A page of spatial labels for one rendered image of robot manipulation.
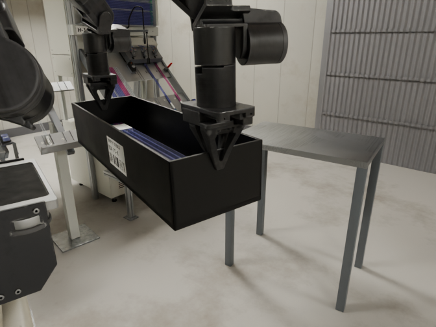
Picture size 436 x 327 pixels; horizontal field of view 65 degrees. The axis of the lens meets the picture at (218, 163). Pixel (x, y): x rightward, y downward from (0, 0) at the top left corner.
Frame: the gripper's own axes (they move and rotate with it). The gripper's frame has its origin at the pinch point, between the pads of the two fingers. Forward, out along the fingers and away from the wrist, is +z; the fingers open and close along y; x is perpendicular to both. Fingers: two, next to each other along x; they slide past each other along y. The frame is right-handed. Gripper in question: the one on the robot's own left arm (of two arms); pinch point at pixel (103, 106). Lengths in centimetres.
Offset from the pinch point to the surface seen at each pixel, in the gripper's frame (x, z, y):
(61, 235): 3, 111, 130
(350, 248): -98, 75, -23
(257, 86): -281, 51, 255
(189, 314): -34, 111, 19
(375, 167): -136, 49, -7
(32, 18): -52, -39, 456
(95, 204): -30, 113, 167
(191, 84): -248, 58, 376
